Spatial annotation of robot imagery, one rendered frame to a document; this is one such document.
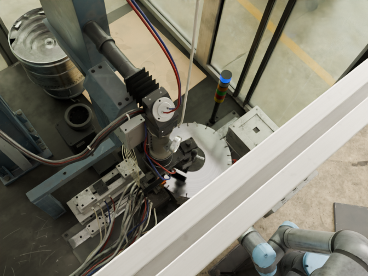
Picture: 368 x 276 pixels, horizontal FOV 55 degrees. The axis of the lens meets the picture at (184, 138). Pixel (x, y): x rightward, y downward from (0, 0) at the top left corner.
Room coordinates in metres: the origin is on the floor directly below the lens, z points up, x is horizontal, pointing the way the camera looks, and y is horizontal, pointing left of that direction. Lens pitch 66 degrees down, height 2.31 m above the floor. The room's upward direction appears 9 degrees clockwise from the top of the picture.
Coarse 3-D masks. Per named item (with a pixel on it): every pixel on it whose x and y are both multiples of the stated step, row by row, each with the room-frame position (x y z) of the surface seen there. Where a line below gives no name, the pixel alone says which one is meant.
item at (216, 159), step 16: (176, 128) 0.65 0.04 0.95; (192, 128) 0.66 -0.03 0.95; (208, 128) 0.67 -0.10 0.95; (208, 144) 0.60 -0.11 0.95; (224, 144) 0.61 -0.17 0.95; (208, 160) 0.53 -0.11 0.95; (224, 160) 0.54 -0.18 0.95; (176, 176) 0.44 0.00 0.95; (192, 176) 0.45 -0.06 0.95; (208, 176) 0.46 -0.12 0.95; (192, 192) 0.38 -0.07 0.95
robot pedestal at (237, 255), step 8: (240, 248) 0.33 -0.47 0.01; (232, 256) 0.28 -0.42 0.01; (240, 256) 0.28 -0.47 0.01; (248, 256) 0.29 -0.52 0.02; (224, 264) 0.22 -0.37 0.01; (232, 264) 0.23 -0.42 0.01; (240, 264) 0.23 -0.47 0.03; (248, 264) 0.20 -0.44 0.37; (280, 264) 0.19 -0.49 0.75; (216, 272) 0.17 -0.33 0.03; (224, 272) 0.17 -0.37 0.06; (232, 272) 0.17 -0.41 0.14; (240, 272) 0.17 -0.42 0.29; (248, 272) 0.16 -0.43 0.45; (256, 272) 0.15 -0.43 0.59; (280, 272) 0.16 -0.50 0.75
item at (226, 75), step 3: (222, 72) 0.82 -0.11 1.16; (225, 72) 0.82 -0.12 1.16; (228, 72) 0.83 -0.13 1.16; (231, 72) 0.83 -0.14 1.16; (222, 75) 0.81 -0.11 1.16; (225, 75) 0.81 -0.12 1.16; (228, 75) 0.81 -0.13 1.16; (231, 75) 0.82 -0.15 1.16; (222, 78) 0.80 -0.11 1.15; (225, 78) 0.80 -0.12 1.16; (228, 78) 0.80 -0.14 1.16; (222, 81) 0.80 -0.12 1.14; (225, 81) 0.80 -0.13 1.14; (228, 81) 0.80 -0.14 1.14
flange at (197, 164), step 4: (200, 148) 0.57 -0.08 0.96; (200, 152) 0.55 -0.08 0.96; (200, 156) 0.54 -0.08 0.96; (204, 156) 0.54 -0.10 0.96; (196, 160) 0.51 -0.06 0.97; (200, 160) 0.52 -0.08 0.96; (204, 160) 0.52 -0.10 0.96; (192, 164) 0.49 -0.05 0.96; (196, 164) 0.50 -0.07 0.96; (200, 164) 0.50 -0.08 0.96; (192, 168) 0.48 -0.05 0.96; (196, 168) 0.48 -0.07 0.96; (200, 168) 0.49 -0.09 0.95
